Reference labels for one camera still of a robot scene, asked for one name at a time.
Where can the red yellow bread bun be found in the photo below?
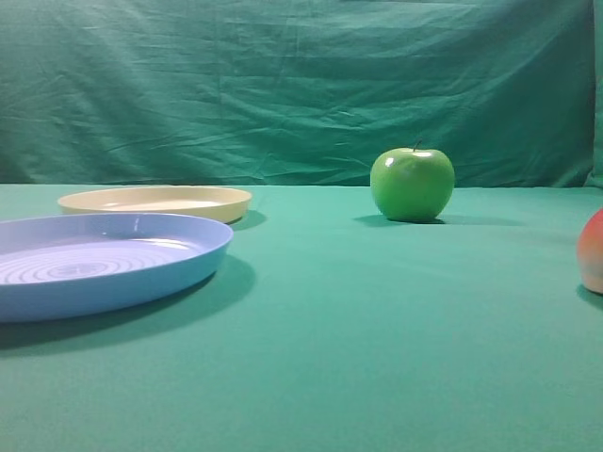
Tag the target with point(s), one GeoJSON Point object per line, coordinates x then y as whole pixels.
{"type": "Point", "coordinates": [590, 253]}

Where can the yellow plate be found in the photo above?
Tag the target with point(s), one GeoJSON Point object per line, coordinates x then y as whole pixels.
{"type": "Point", "coordinates": [220, 203]}

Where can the blue plate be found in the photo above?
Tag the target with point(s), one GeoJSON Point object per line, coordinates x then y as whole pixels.
{"type": "Point", "coordinates": [72, 265]}

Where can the green tablecloth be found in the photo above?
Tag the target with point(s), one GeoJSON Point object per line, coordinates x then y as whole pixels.
{"type": "Point", "coordinates": [329, 328]}

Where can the green apple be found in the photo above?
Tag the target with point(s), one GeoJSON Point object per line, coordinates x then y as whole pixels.
{"type": "Point", "coordinates": [411, 184]}

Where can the green backdrop cloth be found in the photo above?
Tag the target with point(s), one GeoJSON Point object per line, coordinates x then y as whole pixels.
{"type": "Point", "coordinates": [299, 92]}

